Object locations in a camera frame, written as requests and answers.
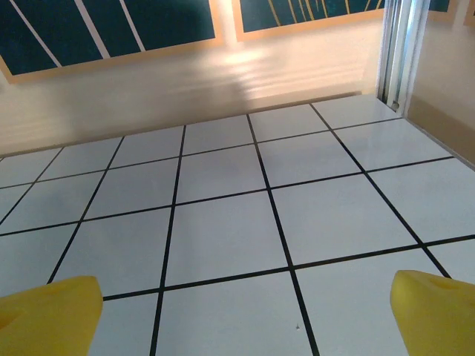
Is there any white flowers wall panel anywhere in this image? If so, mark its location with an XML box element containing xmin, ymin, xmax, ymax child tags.
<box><xmin>0</xmin><ymin>0</ymin><xmax>224</xmax><ymax>85</ymax></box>

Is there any aluminium corner post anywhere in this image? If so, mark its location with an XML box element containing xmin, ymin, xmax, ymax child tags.
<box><xmin>376</xmin><ymin>0</ymin><xmax>428</xmax><ymax>111</ymax></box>

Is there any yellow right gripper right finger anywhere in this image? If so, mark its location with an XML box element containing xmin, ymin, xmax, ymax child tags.
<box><xmin>390</xmin><ymin>269</ymin><xmax>475</xmax><ymax>356</ymax></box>

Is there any cream circle yellow-lines wall panel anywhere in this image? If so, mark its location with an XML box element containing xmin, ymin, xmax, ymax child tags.
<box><xmin>235</xmin><ymin>0</ymin><xmax>387</xmax><ymax>42</ymax></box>

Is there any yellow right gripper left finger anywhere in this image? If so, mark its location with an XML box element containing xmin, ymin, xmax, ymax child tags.
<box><xmin>0</xmin><ymin>275</ymin><xmax>104</xmax><ymax>356</ymax></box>

